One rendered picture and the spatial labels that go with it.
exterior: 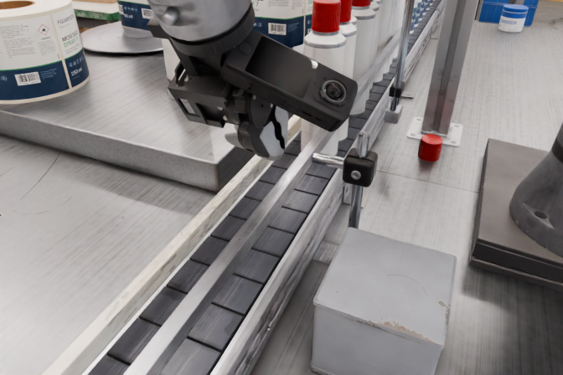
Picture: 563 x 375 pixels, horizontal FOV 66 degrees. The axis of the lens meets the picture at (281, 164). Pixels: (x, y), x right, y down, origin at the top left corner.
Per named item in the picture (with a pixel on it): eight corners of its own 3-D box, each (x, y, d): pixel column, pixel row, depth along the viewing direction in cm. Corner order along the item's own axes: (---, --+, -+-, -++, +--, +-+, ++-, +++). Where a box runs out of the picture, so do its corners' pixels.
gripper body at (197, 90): (219, 71, 48) (176, -24, 37) (292, 83, 45) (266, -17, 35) (189, 127, 44) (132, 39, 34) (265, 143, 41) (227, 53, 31)
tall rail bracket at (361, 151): (307, 237, 53) (312, 115, 45) (365, 254, 51) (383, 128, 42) (297, 254, 51) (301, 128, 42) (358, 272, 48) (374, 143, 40)
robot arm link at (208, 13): (254, -69, 31) (206, 11, 27) (268, -14, 35) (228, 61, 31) (167, -71, 33) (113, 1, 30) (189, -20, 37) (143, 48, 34)
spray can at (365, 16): (349, 102, 76) (361, -24, 65) (371, 112, 72) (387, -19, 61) (327, 109, 73) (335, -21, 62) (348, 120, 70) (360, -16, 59)
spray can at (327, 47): (311, 141, 64) (317, -6, 53) (343, 150, 62) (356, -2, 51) (293, 156, 60) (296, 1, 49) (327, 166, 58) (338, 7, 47)
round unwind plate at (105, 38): (134, 18, 127) (133, 14, 127) (224, 30, 117) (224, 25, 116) (49, 47, 104) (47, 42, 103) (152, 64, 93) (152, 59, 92)
